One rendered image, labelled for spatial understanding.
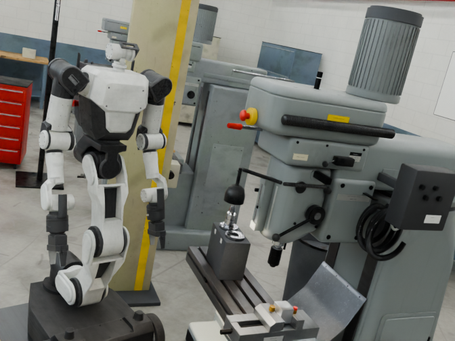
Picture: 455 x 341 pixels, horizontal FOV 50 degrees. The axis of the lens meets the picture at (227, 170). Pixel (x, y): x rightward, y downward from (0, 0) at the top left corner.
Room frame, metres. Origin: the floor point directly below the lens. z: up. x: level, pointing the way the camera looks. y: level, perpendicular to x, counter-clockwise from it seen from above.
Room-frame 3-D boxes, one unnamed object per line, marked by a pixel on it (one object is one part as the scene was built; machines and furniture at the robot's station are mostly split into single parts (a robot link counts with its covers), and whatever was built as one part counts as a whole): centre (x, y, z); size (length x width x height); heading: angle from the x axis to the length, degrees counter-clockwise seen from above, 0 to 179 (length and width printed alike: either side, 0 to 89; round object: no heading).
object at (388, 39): (1.88, -0.48, 2.05); 0.20 x 0.20 x 0.32
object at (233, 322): (1.64, -0.28, 1.02); 0.35 x 0.15 x 0.11; 118
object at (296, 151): (1.80, -0.29, 1.68); 0.34 x 0.24 x 0.10; 115
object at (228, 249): (2.12, -0.08, 1.06); 0.22 x 0.12 x 0.20; 20
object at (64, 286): (2.19, 0.59, 0.68); 0.21 x 0.20 x 0.13; 43
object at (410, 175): (1.60, -0.66, 1.62); 0.20 x 0.09 x 0.21; 115
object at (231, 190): (1.64, -0.04, 1.49); 0.07 x 0.07 x 0.06
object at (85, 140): (2.20, 0.61, 1.37); 0.28 x 0.13 x 0.18; 43
